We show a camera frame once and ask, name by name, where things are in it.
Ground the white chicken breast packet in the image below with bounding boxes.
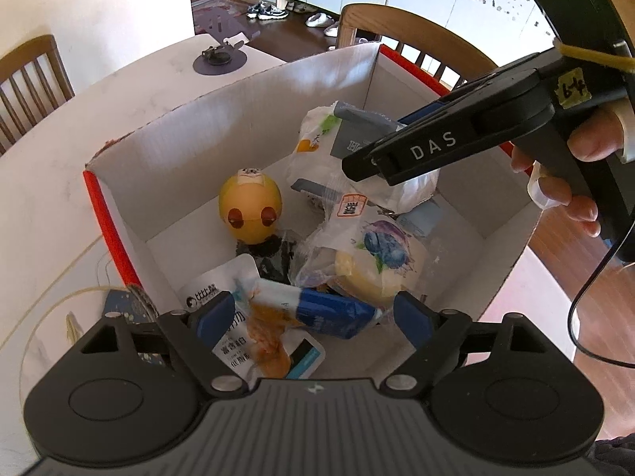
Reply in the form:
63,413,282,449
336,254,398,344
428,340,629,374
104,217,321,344
177,253,326,386

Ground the blue white biscuit packet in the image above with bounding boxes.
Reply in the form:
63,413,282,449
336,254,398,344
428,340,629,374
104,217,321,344
236,278,382,340

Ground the tissue pack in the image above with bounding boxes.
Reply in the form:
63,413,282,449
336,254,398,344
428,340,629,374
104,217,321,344
286,101,439,214

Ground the black snack packet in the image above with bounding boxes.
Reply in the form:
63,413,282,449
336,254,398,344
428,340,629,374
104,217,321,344
236,230,300,285

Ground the bread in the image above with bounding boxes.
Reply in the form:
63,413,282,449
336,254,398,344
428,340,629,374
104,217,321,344
291,192,427,309

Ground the yellow plush toy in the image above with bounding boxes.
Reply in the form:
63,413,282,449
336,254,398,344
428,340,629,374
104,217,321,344
219,168,282,245

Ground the light blue small box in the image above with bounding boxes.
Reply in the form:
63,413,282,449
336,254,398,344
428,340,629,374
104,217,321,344
396,200,443,238

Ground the right hand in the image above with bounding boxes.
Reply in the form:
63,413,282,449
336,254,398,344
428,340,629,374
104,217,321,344
511,99,634,238

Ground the wooden chair right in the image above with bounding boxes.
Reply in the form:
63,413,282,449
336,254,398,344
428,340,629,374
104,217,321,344
336,3,497,88

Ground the wooden chair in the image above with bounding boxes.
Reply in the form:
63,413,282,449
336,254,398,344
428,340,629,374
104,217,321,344
0,35,75,155
336,3,497,88

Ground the red shoe box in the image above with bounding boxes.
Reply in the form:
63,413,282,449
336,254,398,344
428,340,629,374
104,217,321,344
84,45,539,318

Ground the black phone stand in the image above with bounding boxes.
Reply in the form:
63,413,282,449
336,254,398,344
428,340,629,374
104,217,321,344
191,12,262,79

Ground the wooden chair far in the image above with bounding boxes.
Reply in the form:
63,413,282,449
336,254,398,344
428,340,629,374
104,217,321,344
0,35,75,155

